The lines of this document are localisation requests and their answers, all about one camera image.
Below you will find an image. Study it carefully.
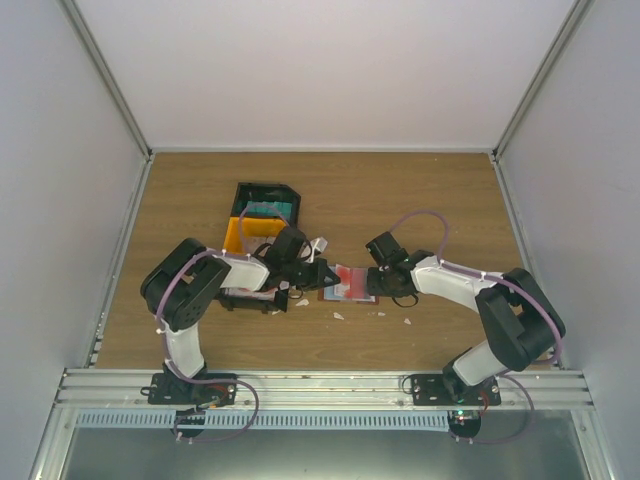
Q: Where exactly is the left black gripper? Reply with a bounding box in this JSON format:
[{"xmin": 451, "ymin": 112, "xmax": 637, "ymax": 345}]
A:
[{"xmin": 284, "ymin": 258, "xmax": 341, "ymax": 293}]

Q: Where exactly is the brown leather card holder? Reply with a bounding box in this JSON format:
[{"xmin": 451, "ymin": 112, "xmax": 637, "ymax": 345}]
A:
[{"xmin": 318, "ymin": 264, "xmax": 379, "ymax": 304}]

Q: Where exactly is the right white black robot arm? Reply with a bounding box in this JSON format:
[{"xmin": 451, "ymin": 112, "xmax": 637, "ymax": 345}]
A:
[{"xmin": 366, "ymin": 251, "xmax": 566, "ymax": 405}]

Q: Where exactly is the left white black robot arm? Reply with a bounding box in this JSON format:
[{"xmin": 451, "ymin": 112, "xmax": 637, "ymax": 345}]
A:
[{"xmin": 140, "ymin": 231, "xmax": 340, "ymax": 404}]

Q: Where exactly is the teal card stack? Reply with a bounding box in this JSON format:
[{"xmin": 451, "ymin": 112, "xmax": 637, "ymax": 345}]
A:
[{"xmin": 246, "ymin": 201, "xmax": 293, "ymax": 221}]

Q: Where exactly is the black bin with red cards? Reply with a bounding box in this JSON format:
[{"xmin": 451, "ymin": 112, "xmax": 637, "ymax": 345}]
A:
[{"xmin": 216, "ymin": 288, "xmax": 289, "ymax": 314}]

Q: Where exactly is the black bin with teal cards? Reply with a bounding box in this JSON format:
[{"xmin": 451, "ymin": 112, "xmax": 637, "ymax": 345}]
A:
[{"xmin": 230, "ymin": 182, "xmax": 301, "ymax": 226}]

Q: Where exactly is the orange plastic bin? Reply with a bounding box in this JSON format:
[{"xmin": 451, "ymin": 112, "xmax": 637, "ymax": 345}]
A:
[{"xmin": 223, "ymin": 217, "xmax": 286, "ymax": 254}]

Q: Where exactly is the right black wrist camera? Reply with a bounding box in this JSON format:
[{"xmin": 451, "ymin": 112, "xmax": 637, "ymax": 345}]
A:
[{"xmin": 365, "ymin": 231, "xmax": 408, "ymax": 267}]

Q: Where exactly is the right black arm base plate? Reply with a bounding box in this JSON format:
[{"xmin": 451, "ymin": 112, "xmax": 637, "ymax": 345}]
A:
[{"xmin": 399, "ymin": 373, "xmax": 502, "ymax": 407}]

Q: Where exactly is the grey slotted cable duct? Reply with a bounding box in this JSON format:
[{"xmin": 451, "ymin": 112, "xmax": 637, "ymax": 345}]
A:
[{"xmin": 76, "ymin": 409, "xmax": 449, "ymax": 432}]

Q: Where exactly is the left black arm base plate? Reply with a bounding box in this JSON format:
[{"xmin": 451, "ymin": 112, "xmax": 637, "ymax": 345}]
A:
[{"xmin": 140, "ymin": 371, "xmax": 238, "ymax": 408}]

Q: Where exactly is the aluminium front rail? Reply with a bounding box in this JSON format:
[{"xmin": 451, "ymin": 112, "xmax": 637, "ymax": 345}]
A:
[{"xmin": 55, "ymin": 369, "xmax": 594, "ymax": 411}]

